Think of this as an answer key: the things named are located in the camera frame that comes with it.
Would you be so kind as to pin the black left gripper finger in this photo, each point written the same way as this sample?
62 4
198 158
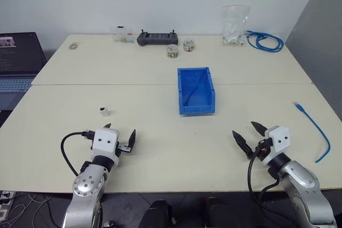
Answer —
132 139
107 126

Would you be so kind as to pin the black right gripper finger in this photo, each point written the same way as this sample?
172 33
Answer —
241 142
259 127

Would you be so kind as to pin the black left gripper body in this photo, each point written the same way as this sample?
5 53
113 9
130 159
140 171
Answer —
123 149

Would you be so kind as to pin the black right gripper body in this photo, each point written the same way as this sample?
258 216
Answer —
263 148

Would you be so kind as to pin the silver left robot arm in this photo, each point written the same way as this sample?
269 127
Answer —
86 185

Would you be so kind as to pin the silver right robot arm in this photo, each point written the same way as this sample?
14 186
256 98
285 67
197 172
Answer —
302 185

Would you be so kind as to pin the small white adapter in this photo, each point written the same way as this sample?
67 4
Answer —
105 111

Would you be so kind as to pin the blue plastic storage bin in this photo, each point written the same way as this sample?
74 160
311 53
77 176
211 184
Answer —
196 105

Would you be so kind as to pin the dark rounded shape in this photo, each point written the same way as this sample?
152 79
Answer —
156 214

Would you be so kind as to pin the clear tape roll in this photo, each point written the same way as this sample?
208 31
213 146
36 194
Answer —
73 46

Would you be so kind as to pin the clear plastic parts box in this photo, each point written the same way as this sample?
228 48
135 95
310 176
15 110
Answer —
123 35

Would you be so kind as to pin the round clear jar of beads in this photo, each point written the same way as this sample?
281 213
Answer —
172 51
189 45

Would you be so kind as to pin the dark grey remote controller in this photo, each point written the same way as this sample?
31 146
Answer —
157 39

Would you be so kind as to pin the clear plastic zip bag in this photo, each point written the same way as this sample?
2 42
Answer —
235 27

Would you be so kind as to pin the grey laptop computer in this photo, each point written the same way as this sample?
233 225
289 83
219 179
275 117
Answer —
18 59

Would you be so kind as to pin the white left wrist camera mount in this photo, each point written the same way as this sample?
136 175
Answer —
105 142

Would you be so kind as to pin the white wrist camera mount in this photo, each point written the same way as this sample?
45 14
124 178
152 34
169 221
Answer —
105 142
279 141

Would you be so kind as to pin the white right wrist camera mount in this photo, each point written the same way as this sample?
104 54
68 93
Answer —
279 141

